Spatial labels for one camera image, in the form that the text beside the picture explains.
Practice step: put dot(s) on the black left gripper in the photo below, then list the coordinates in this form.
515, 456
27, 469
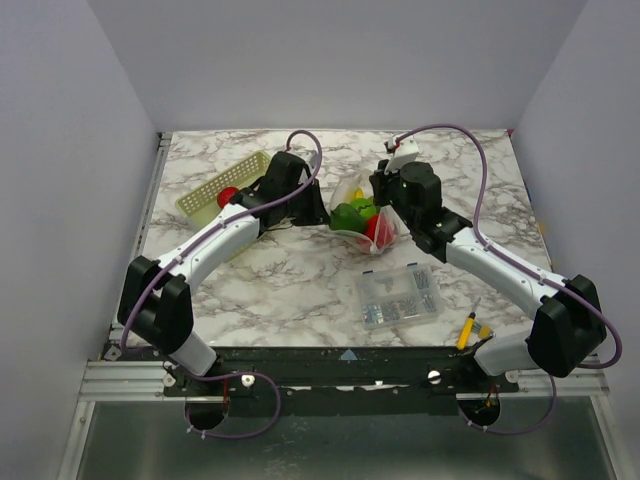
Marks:
318, 214

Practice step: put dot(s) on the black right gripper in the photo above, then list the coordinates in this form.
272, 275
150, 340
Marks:
379, 180

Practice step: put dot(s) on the green bell pepper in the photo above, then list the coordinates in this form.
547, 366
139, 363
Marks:
345, 218

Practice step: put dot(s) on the green toy watermelon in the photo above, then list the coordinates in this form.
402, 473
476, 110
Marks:
365, 208

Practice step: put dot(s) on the clear zip top bag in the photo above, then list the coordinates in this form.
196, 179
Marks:
340, 195

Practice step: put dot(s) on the red toy bell pepper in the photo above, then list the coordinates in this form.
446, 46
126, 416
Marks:
381, 231

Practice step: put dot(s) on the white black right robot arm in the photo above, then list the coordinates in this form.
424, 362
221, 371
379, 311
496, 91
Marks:
566, 327

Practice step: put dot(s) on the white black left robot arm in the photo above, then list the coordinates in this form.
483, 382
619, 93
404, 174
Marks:
156, 301

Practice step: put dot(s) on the red toy strawberry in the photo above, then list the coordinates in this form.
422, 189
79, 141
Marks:
225, 195

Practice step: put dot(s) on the clear plastic screw box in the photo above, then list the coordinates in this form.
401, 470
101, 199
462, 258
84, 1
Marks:
399, 296

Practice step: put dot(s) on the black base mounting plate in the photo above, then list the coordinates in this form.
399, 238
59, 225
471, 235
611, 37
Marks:
339, 381

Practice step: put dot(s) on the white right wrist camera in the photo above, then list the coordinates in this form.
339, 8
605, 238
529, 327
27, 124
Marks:
401, 153

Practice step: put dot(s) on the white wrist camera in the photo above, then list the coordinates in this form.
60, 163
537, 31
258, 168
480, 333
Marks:
401, 153
311, 157

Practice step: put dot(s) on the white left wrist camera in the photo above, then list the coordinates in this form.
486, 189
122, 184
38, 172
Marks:
311, 157

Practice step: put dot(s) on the yellow handled screwdriver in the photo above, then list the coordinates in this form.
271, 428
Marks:
468, 326

